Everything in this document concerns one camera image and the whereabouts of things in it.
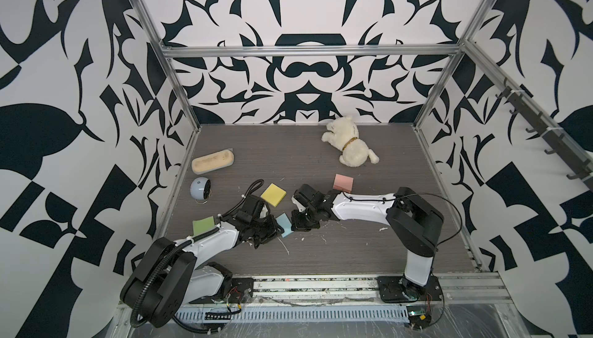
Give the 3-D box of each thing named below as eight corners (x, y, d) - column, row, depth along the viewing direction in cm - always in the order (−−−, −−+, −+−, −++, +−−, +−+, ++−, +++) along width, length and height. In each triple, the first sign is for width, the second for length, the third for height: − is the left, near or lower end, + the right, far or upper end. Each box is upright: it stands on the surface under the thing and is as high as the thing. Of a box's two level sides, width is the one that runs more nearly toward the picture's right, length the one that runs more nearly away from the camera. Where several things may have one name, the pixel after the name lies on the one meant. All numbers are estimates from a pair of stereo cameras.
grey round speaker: (194, 203, 94) (187, 192, 88) (199, 187, 99) (192, 177, 92) (209, 203, 94) (202, 192, 88) (213, 187, 99) (207, 177, 92)
